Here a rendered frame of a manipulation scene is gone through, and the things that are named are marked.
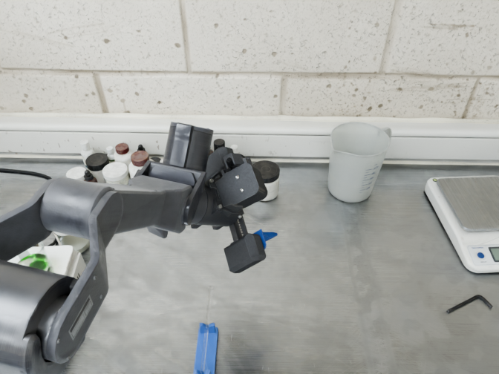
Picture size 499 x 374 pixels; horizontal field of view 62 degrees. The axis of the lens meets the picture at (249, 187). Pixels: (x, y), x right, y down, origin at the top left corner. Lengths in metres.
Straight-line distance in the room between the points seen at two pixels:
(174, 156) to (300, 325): 0.41
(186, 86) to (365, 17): 0.43
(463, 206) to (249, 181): 0.58
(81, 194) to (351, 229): 0.72
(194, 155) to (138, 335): 0.39
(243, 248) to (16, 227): 0.34
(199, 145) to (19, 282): 0.32
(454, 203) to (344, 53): 0.41
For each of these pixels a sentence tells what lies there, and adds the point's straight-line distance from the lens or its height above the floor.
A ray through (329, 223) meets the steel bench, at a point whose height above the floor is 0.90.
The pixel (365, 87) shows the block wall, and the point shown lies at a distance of 1.05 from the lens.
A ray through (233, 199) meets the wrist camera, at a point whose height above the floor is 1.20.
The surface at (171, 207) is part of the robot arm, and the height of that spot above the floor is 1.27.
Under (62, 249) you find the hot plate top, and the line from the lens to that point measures 0.84.
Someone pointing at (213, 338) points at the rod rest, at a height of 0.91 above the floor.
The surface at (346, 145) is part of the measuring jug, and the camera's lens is 1.03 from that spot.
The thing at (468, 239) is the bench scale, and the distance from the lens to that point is 0.97.
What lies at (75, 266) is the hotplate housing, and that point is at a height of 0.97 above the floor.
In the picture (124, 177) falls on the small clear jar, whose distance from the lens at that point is 1.00.
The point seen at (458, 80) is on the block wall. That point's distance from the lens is 1.11.
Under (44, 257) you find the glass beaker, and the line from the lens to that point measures 0.76.
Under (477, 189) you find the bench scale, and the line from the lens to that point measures 1.07.
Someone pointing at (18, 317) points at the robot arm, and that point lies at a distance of 0.25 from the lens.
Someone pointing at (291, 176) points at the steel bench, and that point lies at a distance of 1.05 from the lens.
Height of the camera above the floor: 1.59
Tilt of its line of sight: 42 degrees down
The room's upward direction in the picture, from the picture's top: straight up
